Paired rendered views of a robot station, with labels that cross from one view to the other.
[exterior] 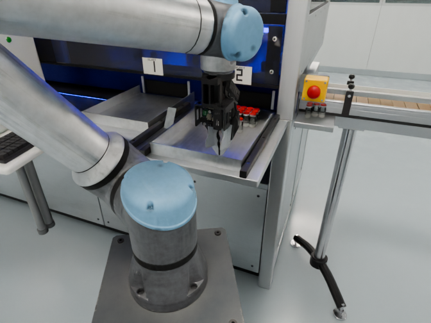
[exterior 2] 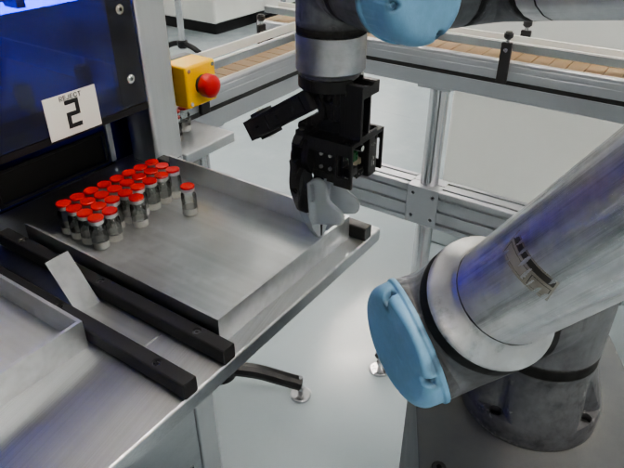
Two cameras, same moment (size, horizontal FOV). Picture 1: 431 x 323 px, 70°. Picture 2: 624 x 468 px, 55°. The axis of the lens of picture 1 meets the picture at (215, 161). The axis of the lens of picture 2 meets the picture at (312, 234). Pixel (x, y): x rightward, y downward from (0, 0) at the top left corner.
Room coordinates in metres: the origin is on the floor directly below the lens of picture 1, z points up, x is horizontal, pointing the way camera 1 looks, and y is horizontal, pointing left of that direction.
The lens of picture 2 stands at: (0.54, 0.62, 1.32)
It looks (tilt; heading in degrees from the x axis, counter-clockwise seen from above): 32 degrees down; 283
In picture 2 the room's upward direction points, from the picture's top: straight up
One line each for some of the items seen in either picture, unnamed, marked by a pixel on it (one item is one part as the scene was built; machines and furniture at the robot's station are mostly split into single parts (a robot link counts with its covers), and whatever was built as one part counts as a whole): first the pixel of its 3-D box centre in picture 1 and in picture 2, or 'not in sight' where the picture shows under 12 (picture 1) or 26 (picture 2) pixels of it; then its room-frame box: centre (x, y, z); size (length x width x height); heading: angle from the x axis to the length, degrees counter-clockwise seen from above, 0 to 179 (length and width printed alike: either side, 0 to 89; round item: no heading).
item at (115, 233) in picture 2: not in sight; (112, 225); (0.95, 0.01, 0.90); 0.02 x 0.02 x 0.05
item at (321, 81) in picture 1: (315, 88); (188, 80); (0.97, -0.32, 0.99); 0.08 x 0.07 x 0.07; 158
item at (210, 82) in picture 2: (313, 91); (206, 84); (0.93, -0.31, 0.99); 0.04 x 0.04 x 0.04; 68
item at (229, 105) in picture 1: (217, 99); (335, 126); (0.65, 0.00, 1.06); 0.09 x 0.08 x 0.12; 158
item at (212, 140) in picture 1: (211, 140); (324, 213); (0.66, 0.01, 0.96); 0.06 x 0.03 x 0.09; 158
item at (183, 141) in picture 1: (217, 131); (189, 230); (0.85, -0.01, 0.90); 0.34 x 0.26 x 0.04; 158
